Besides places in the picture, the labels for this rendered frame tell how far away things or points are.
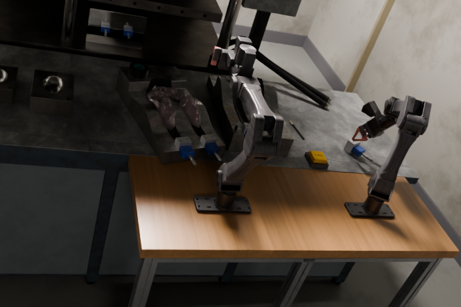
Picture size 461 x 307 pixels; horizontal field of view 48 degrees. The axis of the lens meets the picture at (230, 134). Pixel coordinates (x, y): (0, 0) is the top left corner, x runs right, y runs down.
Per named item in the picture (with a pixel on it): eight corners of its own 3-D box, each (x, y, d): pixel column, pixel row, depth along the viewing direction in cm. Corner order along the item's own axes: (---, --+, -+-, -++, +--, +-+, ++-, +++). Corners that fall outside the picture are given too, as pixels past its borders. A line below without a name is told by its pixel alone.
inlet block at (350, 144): (372, 164, 229) (377, 154, 226) (365, 166, 226) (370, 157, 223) (349, 146, 236) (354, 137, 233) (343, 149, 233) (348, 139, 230)
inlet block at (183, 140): (199, 170, 188) (203, 158, 185) (187, 171, 186) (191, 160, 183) (184, 147, 197) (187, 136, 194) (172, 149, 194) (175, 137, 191)
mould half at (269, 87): (287, 156, 216) (298, 130, 208) (227, 151, 207) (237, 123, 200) (256, 92, 255) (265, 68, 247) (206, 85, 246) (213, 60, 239)
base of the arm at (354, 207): (351, 188, 196) (359, 201, 191) (395, 190, 203) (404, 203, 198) (343, 203, 200) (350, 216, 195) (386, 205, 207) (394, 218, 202)
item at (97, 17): (140, 49, 261) (147, 17, 252) (85, 41, 252) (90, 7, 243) (134, 8, 300) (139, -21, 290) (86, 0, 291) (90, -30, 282)
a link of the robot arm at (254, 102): (233, 71, 168) (259, 125, 144) (258, 74, 171) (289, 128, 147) (223, 103, 174) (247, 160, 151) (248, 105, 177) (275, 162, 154)
